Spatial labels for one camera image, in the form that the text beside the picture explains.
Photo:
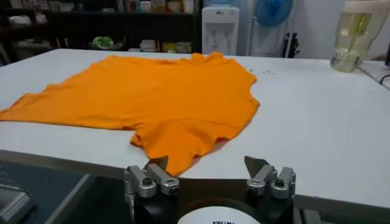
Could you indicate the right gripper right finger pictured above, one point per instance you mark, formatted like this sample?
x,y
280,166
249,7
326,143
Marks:
x,y
262,178

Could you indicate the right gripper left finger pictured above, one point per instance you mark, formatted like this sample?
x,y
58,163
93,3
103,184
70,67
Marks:
x,y
152,177

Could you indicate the orange t-shirt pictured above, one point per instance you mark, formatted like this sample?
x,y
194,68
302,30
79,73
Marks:
x,y
170,97

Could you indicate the bowl with green fruit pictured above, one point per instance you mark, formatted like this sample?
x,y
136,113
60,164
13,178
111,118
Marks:
x,y
103,42

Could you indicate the white water dispenser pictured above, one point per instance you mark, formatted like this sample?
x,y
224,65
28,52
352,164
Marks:
x,y
220,27

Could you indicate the black shelf unit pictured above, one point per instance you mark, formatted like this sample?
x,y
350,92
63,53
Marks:
x,y
91,24

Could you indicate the blue water jug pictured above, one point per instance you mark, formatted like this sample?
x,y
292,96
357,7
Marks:
x,y
274,12

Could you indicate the green lidded water bottle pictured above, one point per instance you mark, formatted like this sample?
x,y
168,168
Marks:
x,y
353,33

